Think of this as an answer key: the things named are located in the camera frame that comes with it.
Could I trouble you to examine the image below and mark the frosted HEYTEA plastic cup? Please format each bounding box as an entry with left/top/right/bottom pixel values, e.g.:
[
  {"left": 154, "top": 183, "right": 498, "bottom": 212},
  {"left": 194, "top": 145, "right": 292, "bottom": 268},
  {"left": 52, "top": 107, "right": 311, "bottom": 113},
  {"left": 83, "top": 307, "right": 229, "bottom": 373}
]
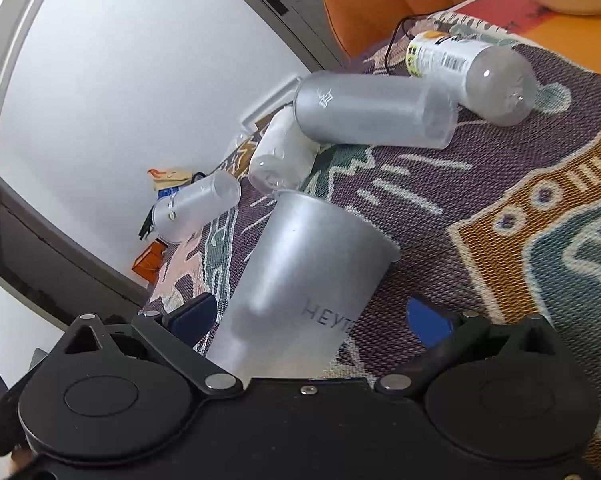
[{"left": 207, "top": 191, "right": 400, "bottom": 382}]

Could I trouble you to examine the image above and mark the long frosted plastic cup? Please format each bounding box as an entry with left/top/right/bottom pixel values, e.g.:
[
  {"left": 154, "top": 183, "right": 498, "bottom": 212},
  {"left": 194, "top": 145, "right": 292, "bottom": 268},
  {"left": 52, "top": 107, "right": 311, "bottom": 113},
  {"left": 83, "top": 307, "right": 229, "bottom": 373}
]
[{"left": 293, "top": 72, "right": 459, "bottom": 150}]

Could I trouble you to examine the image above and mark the orange paper bag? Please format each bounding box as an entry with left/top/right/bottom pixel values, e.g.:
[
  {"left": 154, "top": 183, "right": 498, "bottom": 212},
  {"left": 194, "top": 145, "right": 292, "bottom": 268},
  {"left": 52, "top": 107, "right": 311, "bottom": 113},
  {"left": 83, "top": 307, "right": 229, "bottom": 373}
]
[{"left": 131, "top": 240, "right": 167, "bottom": 285}]

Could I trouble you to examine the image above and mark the dark doorway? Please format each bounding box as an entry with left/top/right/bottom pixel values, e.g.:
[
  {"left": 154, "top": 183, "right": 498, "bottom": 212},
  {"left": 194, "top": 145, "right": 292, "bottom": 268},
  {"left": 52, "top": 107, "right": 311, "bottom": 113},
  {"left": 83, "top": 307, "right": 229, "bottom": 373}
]
[{"left": 0, "top": 177, "right": 148, "bottom": 328}]

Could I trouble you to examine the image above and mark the white small plastic bottle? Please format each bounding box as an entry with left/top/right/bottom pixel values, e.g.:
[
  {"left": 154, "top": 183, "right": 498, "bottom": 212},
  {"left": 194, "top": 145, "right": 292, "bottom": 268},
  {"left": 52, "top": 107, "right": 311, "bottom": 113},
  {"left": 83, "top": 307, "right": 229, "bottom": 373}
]
[{"left": 248, "top": 105, "right": 320, "bottom": 195}]

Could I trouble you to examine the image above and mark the yellow label plastic bottle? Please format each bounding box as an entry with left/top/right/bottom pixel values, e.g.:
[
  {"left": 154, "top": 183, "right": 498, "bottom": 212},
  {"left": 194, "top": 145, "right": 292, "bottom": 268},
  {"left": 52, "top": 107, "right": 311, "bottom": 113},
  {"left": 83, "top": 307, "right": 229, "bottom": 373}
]
[{"left": 405, "top": 30, "right": 539, "bottom": 127}]

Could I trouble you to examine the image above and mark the orange cartoon table mat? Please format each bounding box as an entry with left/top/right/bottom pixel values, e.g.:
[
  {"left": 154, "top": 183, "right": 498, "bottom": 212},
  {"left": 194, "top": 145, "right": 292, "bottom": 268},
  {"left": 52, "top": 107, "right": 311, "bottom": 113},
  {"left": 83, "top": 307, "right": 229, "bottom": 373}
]
[{"left": 453, "top": 0, "right": 601, "bottom": 75}]

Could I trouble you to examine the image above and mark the black cable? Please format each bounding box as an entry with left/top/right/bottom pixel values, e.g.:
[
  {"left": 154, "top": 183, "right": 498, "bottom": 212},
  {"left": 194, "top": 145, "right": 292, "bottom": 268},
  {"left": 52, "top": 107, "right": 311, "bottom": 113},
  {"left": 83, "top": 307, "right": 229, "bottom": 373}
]
[{"left": 381, "top": 0, "right": 552, "bottom": 79}]

